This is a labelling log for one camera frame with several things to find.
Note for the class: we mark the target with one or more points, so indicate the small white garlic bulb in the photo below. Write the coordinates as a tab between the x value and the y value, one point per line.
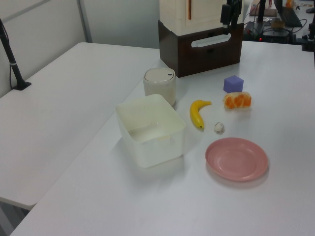
219	128

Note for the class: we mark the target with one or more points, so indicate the black table clamp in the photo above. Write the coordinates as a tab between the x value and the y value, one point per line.
308	37

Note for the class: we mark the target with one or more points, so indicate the black camera stand pole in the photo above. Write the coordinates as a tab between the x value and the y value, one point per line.
13	66

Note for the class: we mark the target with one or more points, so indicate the black keyboard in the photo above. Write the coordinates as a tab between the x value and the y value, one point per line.
290	16

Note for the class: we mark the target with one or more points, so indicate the toasted bread piece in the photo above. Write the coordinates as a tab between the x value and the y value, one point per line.
237	100

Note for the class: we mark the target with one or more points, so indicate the white plastic bin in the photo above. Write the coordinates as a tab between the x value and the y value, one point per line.
157	147

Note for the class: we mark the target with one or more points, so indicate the dark brown drawer box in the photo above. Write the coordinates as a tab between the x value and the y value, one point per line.
177	51

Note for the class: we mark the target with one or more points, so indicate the yellow banana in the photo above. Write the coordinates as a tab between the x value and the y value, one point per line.
196	115

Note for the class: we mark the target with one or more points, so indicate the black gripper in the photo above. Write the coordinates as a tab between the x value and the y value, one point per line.
235	5

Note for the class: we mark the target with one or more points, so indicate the orange tape strip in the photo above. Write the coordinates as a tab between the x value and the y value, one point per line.
189	9

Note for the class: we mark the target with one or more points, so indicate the black monitor stand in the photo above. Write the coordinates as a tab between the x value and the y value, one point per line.
261	12

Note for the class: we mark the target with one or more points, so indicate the small cardboard box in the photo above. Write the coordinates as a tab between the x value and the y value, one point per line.
277	22

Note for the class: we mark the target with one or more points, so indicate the purple cube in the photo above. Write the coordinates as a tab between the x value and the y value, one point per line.
233	84

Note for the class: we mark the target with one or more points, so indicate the pink plate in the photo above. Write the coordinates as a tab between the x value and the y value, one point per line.
236	159

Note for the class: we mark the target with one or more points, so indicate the black electronic device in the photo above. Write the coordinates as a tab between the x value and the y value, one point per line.
273	33

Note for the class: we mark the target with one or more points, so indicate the beige mini trash can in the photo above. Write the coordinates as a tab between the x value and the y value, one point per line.
160	88

